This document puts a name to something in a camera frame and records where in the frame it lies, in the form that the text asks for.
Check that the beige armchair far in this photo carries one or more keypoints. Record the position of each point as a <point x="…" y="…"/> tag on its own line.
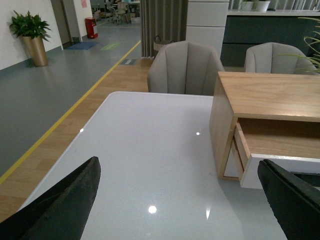
<point x="278" y="58"/>

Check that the red fire extinguisher box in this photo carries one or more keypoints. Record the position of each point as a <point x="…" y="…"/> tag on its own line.
<point x="91" y="27"/>

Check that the white planter left on counter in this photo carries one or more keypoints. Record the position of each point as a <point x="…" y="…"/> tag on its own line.
<point x="246" y="5"/>

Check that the green potted plant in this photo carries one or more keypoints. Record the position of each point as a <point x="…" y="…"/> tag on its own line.
<point x="29" y="25"/>

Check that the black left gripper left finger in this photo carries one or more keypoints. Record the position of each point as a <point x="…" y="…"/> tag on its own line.
<point x="60" y="213"/>

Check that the wooden drawer cabinet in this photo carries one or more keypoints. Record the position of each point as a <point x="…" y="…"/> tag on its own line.
<point x="266" y="96"/>

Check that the office chair far background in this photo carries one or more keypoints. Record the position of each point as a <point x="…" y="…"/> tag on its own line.
<point x="121" y="12"/>

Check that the gold plant pot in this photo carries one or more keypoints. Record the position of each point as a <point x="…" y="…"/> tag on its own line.
<point x="36" y="49"/>

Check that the dark grey counter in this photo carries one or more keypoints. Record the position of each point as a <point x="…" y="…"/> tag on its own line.
<point x="245" y="31"/>

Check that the blue floor mat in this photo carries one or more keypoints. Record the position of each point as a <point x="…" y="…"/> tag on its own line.
<point x="82" y="45"/>

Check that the beige armchair near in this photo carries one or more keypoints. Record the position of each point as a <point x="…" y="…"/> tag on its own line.
<point x="185" y="67"/>

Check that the white pillar cabinet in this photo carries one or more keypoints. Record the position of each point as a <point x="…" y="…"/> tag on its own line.
<point x="206" y="22"/>

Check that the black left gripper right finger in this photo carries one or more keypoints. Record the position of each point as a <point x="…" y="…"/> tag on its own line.
<point x="294" y="198"/>

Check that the white planter on counter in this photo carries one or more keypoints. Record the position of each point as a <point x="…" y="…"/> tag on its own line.
<point x="262" y="5"/>
<point x="246" y="5"/>

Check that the grey curtain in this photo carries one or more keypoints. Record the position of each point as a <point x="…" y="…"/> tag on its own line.
<point x="162" y="19"/>

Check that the woven basket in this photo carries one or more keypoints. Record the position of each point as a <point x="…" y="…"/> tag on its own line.
<point x="158" y="43"/>

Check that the beige armchair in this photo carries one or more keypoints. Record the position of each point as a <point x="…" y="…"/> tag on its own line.
<point x="278" y="58"/>
<point x="185" y="67"/>

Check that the white-front drawer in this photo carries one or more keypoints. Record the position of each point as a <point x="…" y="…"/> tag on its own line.
<point x="293" y="145"/>

